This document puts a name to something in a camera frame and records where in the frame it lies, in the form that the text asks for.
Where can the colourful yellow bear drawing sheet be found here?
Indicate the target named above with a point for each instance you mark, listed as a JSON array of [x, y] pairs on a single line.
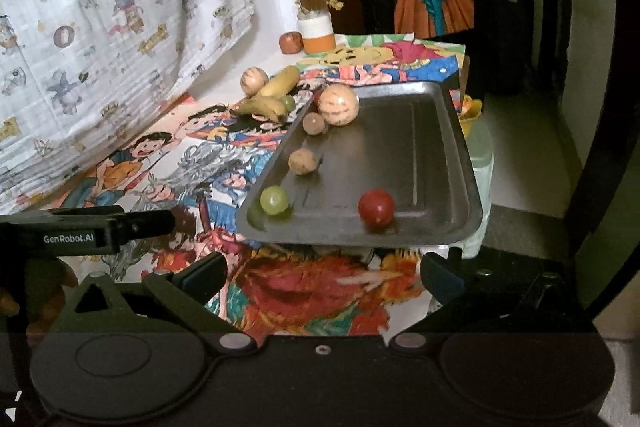
[[380, 62]]

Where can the small striped pepino melon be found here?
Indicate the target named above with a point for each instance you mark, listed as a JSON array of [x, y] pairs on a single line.
[[253, 80]]

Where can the pale green plastic stool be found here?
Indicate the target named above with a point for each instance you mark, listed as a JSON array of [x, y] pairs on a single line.
[[481, 177]]

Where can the large striped pepino melon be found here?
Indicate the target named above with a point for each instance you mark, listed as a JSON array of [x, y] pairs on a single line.
[[338, 105]]

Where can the red apple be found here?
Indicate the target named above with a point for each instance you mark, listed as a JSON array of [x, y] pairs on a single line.
[[291, 42]]

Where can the person's left hand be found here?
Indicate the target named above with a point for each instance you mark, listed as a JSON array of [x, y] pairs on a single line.
[[60, 279]]

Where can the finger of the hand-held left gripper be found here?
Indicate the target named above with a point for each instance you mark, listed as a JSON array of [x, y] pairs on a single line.
[[147, 223]]

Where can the brown kiwi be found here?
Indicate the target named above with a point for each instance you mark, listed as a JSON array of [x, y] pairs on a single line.
[[315, 123], [302, 161]]

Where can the metal baking tray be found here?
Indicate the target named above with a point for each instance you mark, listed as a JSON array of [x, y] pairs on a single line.
[[400, 167]]

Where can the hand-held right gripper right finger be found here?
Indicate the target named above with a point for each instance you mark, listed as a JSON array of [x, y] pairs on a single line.
[[442, 279]]

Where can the cartoon boys drawing sheet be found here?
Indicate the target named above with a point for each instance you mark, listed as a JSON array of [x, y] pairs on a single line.
[[120, 167]]

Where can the white and orange jar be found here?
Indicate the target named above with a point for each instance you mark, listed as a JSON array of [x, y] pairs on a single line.
[[316, 34]]

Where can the green grape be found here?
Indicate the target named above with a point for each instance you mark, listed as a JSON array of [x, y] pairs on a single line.
[[274, 200], [287, 102]]

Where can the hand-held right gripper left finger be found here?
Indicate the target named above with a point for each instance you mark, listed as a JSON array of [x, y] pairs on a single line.
[[202, 276]]

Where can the yellow plastic container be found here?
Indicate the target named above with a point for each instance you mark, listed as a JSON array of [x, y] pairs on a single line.
[[471, 112]]

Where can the white cartoon printed blanket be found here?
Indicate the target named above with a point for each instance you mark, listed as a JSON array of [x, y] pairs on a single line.
[[100, 32]]

